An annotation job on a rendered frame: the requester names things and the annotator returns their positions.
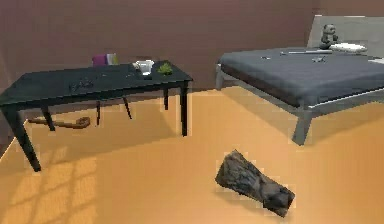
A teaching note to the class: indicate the small grey flat object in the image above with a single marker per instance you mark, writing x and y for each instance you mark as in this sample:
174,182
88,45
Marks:
265,58
318,59

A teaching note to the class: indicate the green plant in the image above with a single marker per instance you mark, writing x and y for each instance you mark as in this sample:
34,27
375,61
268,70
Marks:
165,69

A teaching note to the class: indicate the black table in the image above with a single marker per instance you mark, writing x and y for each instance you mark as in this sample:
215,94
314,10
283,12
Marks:
100,81

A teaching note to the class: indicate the white pillow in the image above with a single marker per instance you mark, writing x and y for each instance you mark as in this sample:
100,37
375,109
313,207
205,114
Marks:
348,47

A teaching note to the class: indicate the grey baseball bat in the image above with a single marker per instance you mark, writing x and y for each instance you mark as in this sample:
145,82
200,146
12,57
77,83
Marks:
306,52

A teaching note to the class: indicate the grey teddy bear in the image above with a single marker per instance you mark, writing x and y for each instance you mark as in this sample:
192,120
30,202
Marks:
328,36

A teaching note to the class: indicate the grey cloth on floor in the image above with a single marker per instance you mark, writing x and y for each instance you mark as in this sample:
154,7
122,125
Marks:
253,183

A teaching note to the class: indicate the grey bed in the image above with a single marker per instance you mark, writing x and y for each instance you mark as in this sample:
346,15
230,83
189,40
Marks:
300,76

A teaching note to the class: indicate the white mug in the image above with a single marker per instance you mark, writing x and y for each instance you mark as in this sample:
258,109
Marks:
145,66

